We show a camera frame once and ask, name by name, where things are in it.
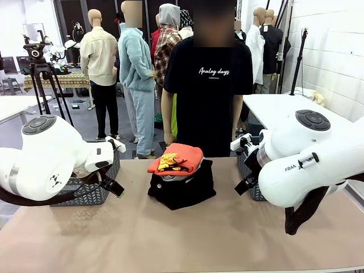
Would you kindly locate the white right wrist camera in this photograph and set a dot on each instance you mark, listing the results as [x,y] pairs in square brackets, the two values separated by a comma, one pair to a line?
[239,142]

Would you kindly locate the person's right hand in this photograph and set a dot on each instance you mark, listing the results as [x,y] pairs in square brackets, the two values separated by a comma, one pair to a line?
[170,139]

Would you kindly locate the orange printed top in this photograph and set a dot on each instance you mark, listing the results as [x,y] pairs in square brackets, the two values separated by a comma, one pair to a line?
[182,156]

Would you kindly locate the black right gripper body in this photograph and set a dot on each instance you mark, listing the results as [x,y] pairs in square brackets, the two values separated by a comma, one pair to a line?
[251,165]

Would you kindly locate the mannequin with patterned hood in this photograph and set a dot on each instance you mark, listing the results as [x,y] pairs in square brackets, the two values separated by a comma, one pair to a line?
[186,20]

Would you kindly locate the black jeans with pocket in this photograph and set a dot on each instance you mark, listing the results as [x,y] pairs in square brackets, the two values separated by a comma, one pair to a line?
[182,189]

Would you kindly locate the person's left hand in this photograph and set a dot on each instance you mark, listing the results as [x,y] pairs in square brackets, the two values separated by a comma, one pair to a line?
[234,135]

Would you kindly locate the mannequin in cream jacket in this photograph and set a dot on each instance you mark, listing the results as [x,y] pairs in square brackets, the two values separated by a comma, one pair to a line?
[98,57]

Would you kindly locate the mannequin in red top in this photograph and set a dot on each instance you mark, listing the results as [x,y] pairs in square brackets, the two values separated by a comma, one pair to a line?
[155,42]

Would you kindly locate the dark computer monitor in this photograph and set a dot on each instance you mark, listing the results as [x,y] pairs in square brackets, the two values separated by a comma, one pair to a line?
[8,65]
[22,64]

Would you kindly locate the mannequin in plaid hooded shirt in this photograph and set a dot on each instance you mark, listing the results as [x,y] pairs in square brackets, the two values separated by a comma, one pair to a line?
[167,42]

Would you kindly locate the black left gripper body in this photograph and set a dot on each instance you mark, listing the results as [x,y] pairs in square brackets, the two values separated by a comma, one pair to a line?
[107,179]

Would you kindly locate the person in black t-shirt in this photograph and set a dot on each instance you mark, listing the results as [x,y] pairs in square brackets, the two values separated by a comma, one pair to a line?
[207,99]

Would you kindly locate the mannequin in black suit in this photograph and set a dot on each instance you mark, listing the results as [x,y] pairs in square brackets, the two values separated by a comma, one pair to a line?
[240,35]

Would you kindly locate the mannequin in black jacket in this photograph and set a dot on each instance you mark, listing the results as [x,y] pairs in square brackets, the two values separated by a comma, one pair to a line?
[273,45]

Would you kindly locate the grey step stool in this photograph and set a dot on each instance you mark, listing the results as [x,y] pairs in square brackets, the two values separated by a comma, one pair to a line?
[11,85]

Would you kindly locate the mannequin in light blue fleece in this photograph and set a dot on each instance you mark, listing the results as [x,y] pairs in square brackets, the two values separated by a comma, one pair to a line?
[133,62]

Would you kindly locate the neon yellow garment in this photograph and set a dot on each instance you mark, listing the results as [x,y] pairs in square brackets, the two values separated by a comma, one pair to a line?
[174,113]

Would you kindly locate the mannequin in white shirt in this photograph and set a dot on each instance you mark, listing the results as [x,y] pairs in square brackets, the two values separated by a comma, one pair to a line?
[254,51]

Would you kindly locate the black leaning stand poles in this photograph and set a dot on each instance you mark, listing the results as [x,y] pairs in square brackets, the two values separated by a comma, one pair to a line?
[284,28]

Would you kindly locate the grey top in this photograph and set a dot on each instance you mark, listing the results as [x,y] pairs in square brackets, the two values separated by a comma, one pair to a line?
[196,170]

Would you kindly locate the person's left forearm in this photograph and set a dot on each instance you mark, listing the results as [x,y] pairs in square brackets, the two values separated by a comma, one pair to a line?
[236,122]

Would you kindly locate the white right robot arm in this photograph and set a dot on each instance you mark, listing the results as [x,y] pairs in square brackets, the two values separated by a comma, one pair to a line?
[312,159]

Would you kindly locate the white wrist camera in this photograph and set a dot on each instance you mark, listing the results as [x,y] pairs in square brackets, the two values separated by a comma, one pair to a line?
[115,145]
[239,142]

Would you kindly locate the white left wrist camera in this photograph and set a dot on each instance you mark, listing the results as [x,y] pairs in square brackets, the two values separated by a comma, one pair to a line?
[115,145]

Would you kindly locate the grey plastic woven basket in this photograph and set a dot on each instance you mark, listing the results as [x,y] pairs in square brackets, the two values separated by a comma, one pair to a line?
[240,163]
[94,193]

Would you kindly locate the person's right forearm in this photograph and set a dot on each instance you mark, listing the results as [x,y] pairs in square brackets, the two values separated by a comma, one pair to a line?
[168,122]

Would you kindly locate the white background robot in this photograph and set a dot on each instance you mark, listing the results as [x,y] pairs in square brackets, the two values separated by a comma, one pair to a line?
[65,45]

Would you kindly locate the table with patterned cloth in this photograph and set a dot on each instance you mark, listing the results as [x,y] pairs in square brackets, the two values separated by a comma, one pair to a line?
[68,79]

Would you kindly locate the white table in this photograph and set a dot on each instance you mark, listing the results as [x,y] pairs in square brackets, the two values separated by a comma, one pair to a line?
[17,105]
[273,108]

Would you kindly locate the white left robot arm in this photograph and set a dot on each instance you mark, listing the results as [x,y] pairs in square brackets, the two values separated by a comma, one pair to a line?
[51,153]

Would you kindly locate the black light stand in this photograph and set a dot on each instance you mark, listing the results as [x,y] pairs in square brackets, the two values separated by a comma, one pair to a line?
[298,62]

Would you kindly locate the black camera tripod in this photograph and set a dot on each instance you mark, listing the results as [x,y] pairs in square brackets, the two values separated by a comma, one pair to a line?
[37,68]

